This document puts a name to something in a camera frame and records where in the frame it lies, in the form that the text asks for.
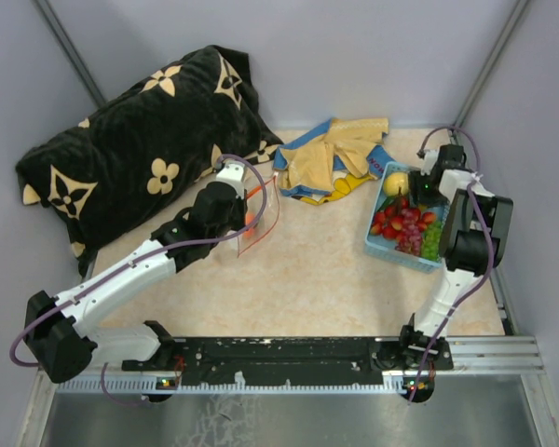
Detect clear zip top bag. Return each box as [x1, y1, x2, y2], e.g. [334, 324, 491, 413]
[236, 174, 281, 258]

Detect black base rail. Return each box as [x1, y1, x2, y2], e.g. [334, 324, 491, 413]
[120, 335, 453, 387]

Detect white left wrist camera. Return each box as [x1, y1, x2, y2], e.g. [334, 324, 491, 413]
[215, 159, 246, 197]

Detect orange peach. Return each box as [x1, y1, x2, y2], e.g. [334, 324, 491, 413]
[243, 211, 260, 239]

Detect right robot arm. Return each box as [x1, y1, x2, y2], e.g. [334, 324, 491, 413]
[397, 144, 513, 370]

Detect yellow pear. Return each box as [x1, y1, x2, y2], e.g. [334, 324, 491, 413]
[382, 171, 410, 196]

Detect black floral pillow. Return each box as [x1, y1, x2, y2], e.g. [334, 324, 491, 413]
[15, 46, 280, 274]

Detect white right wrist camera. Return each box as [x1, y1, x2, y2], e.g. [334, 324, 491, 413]
[417, 149, 440, 176]

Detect purple red grapes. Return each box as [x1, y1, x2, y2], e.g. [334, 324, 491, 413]
[396, 208, 423, 256]

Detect green grapes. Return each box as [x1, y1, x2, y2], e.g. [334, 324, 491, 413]
[420, 221, 443, 262]

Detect light blue plastic basket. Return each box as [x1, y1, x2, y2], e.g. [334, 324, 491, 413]
[364, 186, 448, 273]

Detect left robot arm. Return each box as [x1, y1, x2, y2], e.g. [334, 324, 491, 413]
[23, 180, 247, 384]

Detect yellow blue cartoon cloth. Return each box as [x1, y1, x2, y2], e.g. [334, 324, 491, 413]
[273, 117, 393, 206]

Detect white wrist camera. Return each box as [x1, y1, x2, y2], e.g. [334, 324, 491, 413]
[215, 159, 246, 197]
[417, 149, 440, 176]

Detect red strawberries bunch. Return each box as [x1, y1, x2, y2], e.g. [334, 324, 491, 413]
[369, 196, 439, 240]

